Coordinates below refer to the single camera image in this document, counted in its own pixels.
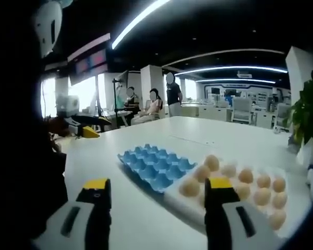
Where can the green potted plant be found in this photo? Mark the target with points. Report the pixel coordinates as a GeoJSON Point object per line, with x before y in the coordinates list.
{"type": "Point", "coordinates": [309, 109]}

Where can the black tripod stand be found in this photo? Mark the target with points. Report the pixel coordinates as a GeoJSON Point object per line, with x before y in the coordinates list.
{"type": "Point", "coordinates": [118, 99]}

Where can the white plant pot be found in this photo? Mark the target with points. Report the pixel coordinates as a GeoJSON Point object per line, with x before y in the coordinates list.
{"type": "Point", "coordinates": [307, 155]}

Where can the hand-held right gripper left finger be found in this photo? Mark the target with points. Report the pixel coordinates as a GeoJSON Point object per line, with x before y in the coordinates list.
{"type": "Point", "coordinates": [91, 216]}

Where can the person's left hand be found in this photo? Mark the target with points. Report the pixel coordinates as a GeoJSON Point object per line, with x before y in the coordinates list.
{"type": "Point", "coordinates": [58, 127]}

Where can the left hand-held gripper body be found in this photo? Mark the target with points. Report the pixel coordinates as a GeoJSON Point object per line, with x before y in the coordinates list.
{"type": "Point", "coordinates": [69, 105]}

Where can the curved ceiling light strip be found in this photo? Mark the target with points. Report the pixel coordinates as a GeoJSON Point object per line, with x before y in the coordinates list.
{"type": "Point", "coordinates": [232, 69]}

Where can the hanging display screen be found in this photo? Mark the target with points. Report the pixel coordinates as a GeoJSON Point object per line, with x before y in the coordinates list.
{"type": "Point", "coordinates": [90, 61]}

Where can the white table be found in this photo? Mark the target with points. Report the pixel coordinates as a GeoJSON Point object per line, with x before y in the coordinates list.
{"type": "Point", "coordinates": [135, 135]}

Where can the blue egg tray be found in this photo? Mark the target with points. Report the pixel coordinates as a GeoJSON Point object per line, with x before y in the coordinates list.
{"type": "Point", "coordinates": [156, 169]}

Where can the grey office chair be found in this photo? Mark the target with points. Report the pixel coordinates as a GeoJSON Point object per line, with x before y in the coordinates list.
{"type": "Point", "coordinates": [242, 109]}

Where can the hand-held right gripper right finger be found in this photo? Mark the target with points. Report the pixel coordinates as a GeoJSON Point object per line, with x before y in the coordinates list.
{"type": "Point", "coordinates": [224, 221]}

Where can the white tray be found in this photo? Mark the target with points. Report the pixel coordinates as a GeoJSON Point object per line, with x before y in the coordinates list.
{"type": "Point", "coordinates": [178, 206]}

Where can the person's dark clothing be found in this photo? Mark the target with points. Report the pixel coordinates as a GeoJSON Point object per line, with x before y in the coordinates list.
{"type": "Point", "coordinates": [21, 169]}

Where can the group of brown eggs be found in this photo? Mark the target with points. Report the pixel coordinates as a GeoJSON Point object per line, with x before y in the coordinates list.
{"type": "Point", "coordinates": [189, 188]}

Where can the long ceiling light strip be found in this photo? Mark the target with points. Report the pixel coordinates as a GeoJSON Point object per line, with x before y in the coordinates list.
{"type": "Point", "coordinates": [135, 23]}

